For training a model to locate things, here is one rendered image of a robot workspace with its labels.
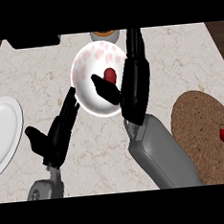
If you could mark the white plate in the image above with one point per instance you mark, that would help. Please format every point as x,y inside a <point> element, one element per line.
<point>3,133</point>

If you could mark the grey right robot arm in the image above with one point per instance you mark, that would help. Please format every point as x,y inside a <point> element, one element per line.
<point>162,154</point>

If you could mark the grey cup with orange rim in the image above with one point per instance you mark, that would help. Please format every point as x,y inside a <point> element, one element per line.
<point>104,35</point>

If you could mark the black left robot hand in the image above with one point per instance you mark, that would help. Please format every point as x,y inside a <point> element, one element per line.
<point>58,131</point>

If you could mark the white bowl with pink spots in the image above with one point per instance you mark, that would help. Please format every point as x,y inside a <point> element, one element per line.
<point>92,90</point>

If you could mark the red tomato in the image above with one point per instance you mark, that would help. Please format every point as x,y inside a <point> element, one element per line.
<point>110,75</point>

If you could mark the black appliance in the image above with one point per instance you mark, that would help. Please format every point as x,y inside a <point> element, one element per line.
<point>34,41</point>

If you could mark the brown round placemat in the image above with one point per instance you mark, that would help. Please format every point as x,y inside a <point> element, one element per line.
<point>199,135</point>

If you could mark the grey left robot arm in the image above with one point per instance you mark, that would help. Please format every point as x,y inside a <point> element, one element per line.
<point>46,187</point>

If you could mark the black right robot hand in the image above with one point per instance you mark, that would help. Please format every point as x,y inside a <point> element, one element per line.
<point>135,83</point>

